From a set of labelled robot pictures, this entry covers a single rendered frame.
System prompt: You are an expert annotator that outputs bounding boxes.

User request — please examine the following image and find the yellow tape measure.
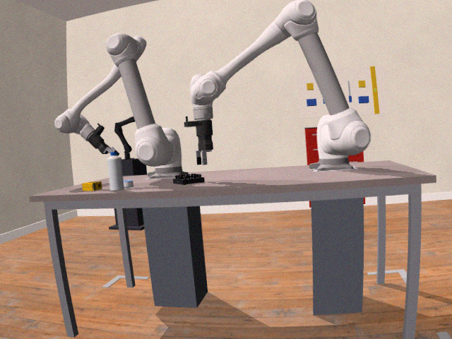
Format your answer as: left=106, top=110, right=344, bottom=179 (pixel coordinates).
left=82, top=182, right=102, bottom=191

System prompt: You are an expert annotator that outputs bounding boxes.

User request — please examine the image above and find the white bottle with blue cap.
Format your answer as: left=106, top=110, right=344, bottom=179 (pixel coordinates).
left=107, top=152, right=124, bottom=191

